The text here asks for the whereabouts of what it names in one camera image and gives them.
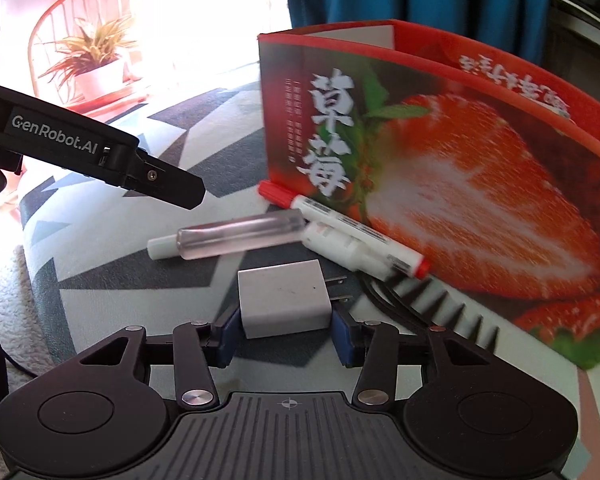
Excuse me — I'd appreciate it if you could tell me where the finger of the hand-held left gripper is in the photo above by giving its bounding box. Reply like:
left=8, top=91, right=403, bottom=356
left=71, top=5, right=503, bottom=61
left=100, top=145, right=206, bottom=209

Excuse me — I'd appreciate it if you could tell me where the strawberry print cardboard box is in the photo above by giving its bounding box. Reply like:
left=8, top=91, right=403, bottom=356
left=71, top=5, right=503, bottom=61
left=257, top=20, right=600, bottom=371

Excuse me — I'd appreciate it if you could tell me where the white charger plug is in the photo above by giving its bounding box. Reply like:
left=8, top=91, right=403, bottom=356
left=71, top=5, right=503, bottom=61
left=237, top=259, right=353, bottom=339

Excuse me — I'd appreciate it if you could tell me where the potted green plant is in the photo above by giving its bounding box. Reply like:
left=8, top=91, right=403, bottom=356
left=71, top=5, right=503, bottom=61
left=40, top=15, right=141, bottom=106

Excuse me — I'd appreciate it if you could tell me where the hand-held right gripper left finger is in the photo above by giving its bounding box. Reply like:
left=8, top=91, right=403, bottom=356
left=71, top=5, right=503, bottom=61
left=80, top=307, right=241, bottom=411

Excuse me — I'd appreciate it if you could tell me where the red wooden chair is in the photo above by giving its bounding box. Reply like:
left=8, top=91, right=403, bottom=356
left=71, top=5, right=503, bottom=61
left=30, top=0, right=151, bottom=111

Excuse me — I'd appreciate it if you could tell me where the clear tube bottle white cap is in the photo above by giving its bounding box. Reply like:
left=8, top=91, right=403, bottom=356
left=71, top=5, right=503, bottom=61
left=147, top=210, right=308, bottom=262

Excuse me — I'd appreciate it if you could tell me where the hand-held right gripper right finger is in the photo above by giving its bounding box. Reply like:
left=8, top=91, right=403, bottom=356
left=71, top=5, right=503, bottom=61
left=332, top=307, right=496, bottom=408

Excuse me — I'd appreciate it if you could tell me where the black wide-tooth comb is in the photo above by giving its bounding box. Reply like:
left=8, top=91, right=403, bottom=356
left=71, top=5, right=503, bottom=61
left=357, top=272, right=501, bottom=356

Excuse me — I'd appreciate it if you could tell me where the red capped white marker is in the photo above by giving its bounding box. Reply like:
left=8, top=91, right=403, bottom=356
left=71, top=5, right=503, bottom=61
left=257, top=181, right=427, bottom=278

